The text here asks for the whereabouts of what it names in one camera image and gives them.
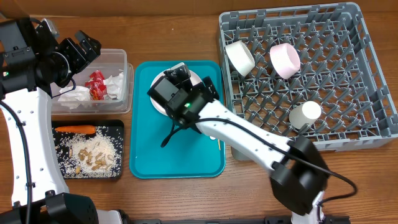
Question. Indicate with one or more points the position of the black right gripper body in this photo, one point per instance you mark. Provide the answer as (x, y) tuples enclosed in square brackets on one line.
[(208, 84)]

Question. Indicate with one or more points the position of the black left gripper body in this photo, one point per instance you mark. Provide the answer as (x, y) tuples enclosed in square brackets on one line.
[(69, 61)]

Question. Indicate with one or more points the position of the white tissue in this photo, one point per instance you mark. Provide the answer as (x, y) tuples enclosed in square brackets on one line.
[(72, 98)]

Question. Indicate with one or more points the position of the red snack wrapper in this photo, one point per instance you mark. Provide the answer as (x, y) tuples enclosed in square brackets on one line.
[(96, 86)]

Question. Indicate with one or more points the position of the white napkin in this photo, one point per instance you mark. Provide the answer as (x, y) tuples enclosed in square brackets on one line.
[(114, 86)]

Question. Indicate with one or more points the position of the cream bowl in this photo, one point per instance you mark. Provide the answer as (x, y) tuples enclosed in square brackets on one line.
[(240, 57)]

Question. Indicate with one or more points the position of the pink plate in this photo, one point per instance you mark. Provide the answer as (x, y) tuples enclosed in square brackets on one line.
[(195, 79)]

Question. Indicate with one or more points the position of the orange carrot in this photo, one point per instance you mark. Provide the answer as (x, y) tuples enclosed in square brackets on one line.
[(80, 129)]

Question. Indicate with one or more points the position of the bowl with food scraps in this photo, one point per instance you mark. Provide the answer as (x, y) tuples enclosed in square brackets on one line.
[(285, 60)]

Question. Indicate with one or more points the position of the white small cup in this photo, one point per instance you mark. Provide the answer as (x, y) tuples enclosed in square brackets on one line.
[(306, 113)]

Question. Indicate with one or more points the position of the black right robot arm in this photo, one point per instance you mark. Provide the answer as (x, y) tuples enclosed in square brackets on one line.
[(297, 172)]

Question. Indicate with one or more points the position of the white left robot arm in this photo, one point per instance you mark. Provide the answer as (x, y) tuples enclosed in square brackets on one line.
[(31, 61)]

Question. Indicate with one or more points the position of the clear plastic bin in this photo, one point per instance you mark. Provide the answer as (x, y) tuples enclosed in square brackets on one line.
[(110, 62)]

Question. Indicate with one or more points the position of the teal plastic tray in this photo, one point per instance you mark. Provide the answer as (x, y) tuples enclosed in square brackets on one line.
[(187, 155)]

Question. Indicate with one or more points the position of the spilled rice and peanuts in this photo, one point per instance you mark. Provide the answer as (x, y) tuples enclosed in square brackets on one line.
[(90, 152)]

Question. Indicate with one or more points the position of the black tray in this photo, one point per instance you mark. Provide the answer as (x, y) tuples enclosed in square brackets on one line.
[(118, 124)]

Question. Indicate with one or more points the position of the grey dish rack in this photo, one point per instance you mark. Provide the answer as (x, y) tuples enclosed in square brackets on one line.
[(339, 70)]

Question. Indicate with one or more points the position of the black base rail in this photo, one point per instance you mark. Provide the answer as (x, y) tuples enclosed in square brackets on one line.
[(269, 220)]

